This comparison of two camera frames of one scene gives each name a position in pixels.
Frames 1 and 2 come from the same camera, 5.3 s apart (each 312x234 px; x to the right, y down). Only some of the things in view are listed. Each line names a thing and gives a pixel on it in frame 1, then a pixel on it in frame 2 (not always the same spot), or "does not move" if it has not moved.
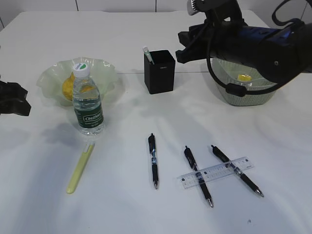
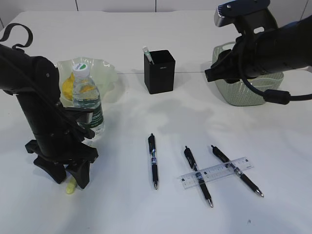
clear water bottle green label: [87, 102] does not move
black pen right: [220, 153] does not move
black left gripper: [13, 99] → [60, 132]
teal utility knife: [146, 52] does not move
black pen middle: [193, 164] does not move
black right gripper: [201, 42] → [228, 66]
